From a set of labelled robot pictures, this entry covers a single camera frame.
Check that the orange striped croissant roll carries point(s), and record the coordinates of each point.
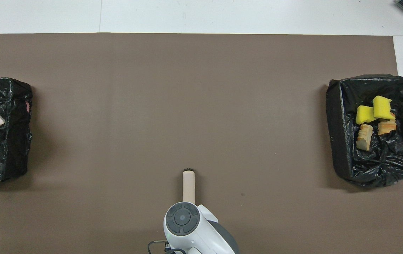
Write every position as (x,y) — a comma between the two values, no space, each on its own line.
(386,127)

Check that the notched yellow sponge chunk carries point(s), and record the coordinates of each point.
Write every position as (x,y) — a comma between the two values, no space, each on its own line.
(365,114)

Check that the beige brush with black bristles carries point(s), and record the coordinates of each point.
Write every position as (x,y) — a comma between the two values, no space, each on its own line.
(188,187)

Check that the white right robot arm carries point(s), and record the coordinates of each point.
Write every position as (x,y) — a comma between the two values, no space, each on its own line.
(201,233)

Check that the pale striped croissant roll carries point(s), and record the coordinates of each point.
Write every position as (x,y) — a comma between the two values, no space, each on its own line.
(363,137)

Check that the black bag lined bin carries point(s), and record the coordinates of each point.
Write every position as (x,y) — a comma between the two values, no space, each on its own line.
(374,165)
(10,151)

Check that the yellow and green sponge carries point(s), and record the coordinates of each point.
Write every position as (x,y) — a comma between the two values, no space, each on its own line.
(381,107)

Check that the brown table mat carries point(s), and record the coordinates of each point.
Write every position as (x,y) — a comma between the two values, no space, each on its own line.
(116,106)

